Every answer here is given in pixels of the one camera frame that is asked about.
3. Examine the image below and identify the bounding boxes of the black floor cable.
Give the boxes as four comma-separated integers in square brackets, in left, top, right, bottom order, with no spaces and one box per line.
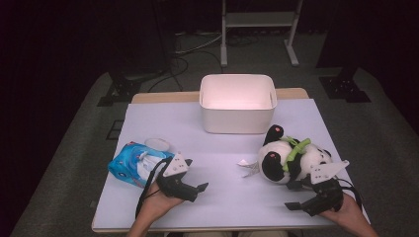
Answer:
[147,48,225,93]

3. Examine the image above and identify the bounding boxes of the grey floor cable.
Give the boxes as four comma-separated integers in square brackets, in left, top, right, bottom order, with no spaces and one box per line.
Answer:
[174,31,225,55]

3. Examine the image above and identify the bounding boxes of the blue wet wipes pack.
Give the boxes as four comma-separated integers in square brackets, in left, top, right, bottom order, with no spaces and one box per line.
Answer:
[107,137,176,190]

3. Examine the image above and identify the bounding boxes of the black metal stand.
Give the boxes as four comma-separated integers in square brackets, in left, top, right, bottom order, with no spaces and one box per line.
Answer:
[97,70,142,108]
[318,66,373,104]

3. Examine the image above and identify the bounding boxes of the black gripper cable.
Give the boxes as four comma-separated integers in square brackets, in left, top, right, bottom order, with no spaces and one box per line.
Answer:
[335,177,364,209]
[134,157,174,220]

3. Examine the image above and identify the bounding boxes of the white plastic storage bin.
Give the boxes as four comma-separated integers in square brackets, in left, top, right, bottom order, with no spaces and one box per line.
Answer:
[199,73,279,135]

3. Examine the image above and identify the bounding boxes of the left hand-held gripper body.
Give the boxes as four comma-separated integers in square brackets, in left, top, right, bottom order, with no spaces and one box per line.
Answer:
[155,151,200,203]

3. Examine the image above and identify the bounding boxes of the panda plush toy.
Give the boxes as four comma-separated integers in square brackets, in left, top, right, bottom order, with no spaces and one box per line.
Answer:
[236,123,334,186]

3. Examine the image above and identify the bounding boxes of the person's left hand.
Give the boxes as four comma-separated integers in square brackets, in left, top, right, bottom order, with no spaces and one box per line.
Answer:
[140,181,186,221]

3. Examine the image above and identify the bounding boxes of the white wet wipe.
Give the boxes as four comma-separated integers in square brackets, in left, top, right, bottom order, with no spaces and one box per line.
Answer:
[135,151,166,182]

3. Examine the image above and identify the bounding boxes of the black floor outlet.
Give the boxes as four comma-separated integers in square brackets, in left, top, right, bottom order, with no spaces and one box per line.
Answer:
[106,119,126,141]

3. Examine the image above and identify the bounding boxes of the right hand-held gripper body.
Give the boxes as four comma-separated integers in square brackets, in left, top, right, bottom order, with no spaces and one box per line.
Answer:
[300,160,351,217]

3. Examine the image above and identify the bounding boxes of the black cable bundle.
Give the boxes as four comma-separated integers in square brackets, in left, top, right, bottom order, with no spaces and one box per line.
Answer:
[226,33,261,47]

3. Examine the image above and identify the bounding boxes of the white metal stand frame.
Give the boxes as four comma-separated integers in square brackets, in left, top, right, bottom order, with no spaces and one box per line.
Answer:
[220,0,304,68]

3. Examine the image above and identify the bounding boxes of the person's right hand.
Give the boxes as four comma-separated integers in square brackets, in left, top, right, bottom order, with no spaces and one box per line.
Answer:
[320,193,364,229]

